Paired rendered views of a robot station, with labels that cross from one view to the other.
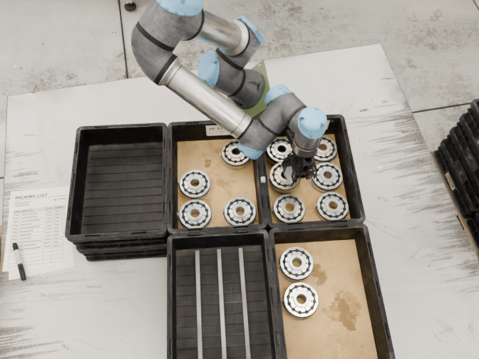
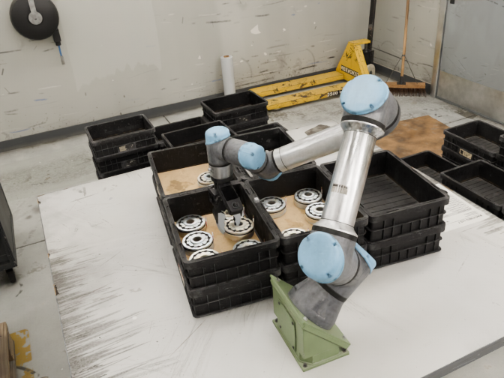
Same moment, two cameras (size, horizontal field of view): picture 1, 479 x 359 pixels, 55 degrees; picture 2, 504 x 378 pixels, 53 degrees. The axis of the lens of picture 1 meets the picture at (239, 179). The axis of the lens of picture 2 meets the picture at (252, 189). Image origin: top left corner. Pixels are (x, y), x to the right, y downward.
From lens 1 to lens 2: 215 cm
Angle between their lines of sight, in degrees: 87
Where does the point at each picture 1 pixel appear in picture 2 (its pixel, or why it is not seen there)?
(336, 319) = (183, 182)
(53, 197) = (451, 222)
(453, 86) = not seen: outside the picture
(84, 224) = (392, 182)
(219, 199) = (293, 215)
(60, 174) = (463, 236)
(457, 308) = (82, 236)
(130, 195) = (372, 202)
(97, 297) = not seen: hidden behind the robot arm
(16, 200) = (478, 214)
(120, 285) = not seen: hidden behind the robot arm
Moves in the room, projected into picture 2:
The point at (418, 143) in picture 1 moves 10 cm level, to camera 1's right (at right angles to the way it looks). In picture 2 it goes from (79, 355) to (43, 363)
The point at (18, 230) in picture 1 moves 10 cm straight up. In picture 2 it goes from (454, 201) to (457, 179)
